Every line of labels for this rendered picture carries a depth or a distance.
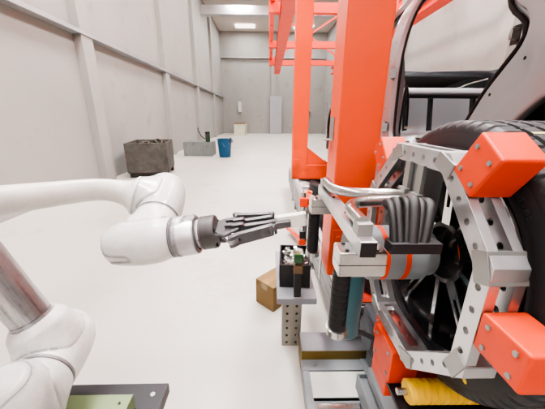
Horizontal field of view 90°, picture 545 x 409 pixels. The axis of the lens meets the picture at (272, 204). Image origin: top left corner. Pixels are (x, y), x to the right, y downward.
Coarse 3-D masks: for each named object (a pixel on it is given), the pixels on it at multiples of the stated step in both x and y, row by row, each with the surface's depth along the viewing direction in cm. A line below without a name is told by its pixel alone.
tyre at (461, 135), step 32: (448, 128) 65; (480, 128) 56; (512, 128) 52; (544, 128) 52; (544, 192) 43; (544, 224) 42; (544, 256) 42; (544, 288) 42; (544, 320) 42; (448, 384) 65; (480, 384) 55
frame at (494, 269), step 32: (416, 160) 64; (448, 160) 52; (448, 192) 52; (384, 224) 93; (480, 224) 45; (480, 256) 44; (512, 256) 43; (384, 288) 91; (480, 288) 46; (512, 288) 43; (384, 320) 81; (480, 320) 45; (416, 352) 64; (448, 352) 55
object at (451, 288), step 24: (456, 216) 67; (456, 240) 95; (456, 264) 71; (408, 288) 89; (432, 288) 89; (456, 288) 66; (408, 312) 84; (432, 312) 75; (456, 312) 66; (432, 336) 74
